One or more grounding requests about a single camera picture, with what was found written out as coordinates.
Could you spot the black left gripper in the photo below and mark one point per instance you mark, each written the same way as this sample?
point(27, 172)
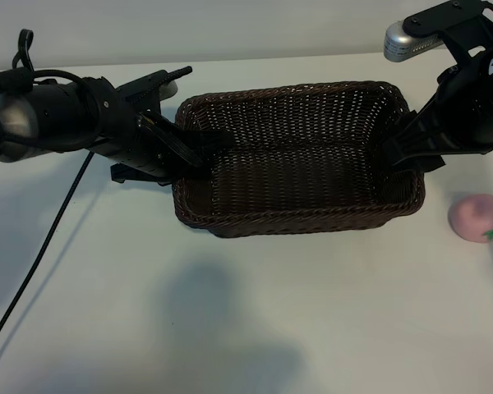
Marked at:
point(135, 147)

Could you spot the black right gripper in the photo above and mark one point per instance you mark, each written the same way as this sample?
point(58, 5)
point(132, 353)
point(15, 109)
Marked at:
point(472, 111)

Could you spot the pink peach with green leaf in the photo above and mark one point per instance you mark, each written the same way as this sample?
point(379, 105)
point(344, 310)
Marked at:
point(474, 217)

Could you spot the dark brown wicker basket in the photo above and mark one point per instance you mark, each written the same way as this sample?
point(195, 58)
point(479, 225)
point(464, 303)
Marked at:
point(296, 172)

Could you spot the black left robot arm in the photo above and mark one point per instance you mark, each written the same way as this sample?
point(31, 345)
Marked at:
point(16, 123)

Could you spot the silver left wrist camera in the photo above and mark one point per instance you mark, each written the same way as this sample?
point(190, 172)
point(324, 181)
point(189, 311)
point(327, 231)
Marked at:
point(168, 90)

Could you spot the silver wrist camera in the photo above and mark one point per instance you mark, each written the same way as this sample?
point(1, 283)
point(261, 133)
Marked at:
point(168, 90)
point(400, 41)

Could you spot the black left camera bracket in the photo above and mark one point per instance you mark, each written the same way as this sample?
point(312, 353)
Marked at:
point(141, 88)

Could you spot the black camera bracket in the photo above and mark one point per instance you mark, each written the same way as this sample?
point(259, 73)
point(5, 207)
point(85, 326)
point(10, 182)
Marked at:
point(443, 16)
point(141, 88)

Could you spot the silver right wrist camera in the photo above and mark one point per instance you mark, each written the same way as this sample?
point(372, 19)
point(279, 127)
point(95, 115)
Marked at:
point(400, 41)

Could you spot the black right camera bracket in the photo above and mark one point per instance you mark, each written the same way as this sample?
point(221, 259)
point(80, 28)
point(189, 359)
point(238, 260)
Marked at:
point(443, 16)

